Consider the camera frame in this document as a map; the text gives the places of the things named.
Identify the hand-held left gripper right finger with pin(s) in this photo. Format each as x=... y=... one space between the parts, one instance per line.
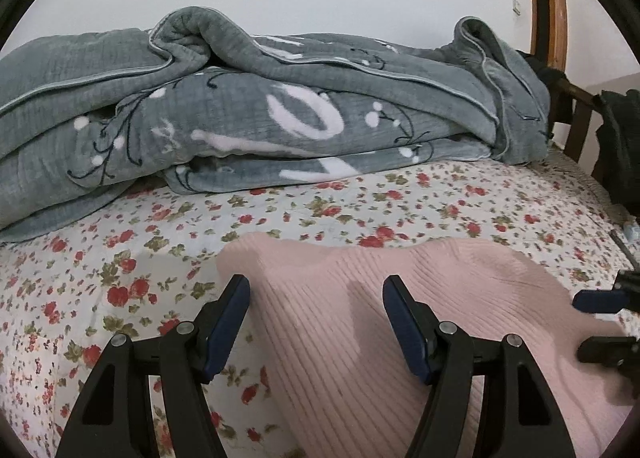
x=405 y=325

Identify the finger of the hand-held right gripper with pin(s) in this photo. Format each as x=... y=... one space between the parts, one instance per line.
x=597 y=299
x=607 y=350

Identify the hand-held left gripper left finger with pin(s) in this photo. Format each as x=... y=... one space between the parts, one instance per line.
x=227 y=323

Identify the pink ribbed sweater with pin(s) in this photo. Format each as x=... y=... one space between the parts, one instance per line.
x=325 y=318

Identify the small blue white object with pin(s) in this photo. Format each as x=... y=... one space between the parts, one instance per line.
x=632 y=232

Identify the floral bed sheet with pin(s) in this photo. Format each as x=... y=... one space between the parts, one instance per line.
x=125 y=258

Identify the grey floral quilt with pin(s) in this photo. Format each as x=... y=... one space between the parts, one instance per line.
x=225 y=102

